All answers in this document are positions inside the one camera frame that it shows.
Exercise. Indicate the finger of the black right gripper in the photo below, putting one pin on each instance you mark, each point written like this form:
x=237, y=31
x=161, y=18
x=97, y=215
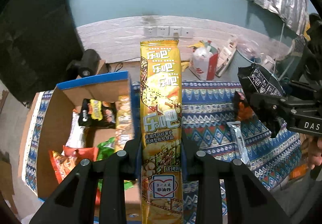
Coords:
x=273, y=111

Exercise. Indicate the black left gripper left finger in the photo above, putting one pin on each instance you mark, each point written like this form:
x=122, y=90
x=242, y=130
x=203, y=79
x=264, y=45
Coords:
x=74, y=200

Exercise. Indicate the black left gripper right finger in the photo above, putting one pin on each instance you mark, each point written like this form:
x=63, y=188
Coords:
x=226, y=192

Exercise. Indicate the black orange snack bag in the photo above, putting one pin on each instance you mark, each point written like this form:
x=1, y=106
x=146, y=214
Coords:
x=242, y=109

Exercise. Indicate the green peanut snack bag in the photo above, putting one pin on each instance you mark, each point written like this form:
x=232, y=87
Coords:
x=105, y=150

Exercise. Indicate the long golden chips pack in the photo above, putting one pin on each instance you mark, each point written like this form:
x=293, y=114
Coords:
x=161, y=130

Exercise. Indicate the person right hand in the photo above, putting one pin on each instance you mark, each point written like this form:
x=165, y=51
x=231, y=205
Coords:
x=314, y=152

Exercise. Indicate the silver wrapped snack bar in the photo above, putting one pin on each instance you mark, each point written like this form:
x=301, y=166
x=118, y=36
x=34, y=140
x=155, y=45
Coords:
x=235, y=130

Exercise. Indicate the orange red snack bag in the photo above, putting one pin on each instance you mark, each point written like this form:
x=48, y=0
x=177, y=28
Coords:
x=64, y=164

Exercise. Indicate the white electric kettle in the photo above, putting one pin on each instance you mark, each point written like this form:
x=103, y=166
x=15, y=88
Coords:
x=268, y=63

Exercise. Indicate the blue patterned bed cloth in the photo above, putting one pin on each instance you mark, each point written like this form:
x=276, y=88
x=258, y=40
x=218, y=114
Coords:
x=207, y=109

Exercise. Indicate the red white carton box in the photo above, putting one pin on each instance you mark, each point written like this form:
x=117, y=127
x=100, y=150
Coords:
x=203, y=62

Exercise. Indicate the black yellow snack bag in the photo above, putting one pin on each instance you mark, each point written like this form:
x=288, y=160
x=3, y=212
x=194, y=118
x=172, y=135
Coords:
x=100, y=114

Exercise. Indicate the blue edged cardboard box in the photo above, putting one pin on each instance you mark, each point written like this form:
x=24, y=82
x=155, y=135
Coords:
x=56, y=125

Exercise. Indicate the black round speaker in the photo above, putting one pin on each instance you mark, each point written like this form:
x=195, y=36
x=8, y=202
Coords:
x=85, y=67

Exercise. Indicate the black hanging coat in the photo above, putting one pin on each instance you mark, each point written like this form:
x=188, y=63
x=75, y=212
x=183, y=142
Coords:
x=39, y=45

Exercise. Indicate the white wall socket strip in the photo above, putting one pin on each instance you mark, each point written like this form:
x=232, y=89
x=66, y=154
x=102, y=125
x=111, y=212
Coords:
x=168, y=31

